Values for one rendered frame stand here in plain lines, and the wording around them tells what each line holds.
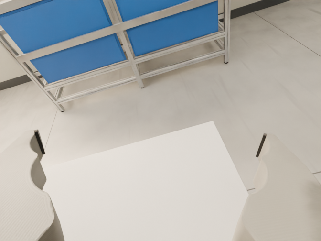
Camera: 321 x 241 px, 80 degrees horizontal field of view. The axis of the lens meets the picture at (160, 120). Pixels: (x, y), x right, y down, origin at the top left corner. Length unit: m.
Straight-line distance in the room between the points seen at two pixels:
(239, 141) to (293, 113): 0.42
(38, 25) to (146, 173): 1.45
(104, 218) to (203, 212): 0.20
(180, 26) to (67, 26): 0.84
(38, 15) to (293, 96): 1.85
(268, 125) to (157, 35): 1.05
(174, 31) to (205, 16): 0.26
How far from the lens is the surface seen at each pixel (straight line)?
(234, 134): 1.38
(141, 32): 1.65
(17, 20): 1.76
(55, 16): 1.67
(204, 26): 1.74
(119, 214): 0.45
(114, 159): 0.52
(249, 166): 1.26
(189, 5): 1.63
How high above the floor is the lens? 1.10
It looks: 46 degrees down
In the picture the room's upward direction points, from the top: 20 degrees counter-clockwise
